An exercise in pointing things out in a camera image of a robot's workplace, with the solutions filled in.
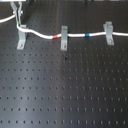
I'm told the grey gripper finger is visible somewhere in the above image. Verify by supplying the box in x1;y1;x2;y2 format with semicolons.
10;2;17;15

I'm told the white cable with coloured marks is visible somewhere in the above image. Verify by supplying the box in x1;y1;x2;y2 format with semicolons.
0;13;128;40

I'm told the left grey cable clip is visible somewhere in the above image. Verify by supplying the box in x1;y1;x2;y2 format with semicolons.
17;25;26;50

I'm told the grey cable clip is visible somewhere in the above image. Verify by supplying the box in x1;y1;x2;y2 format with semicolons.
103;21;114;45
17;25;26;50
61;26;68;51

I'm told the middle grey cable clip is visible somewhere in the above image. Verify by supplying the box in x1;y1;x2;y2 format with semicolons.
61;26;68;51

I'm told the right grey cable clip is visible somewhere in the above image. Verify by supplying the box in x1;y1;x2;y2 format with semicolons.
103;21;114;45

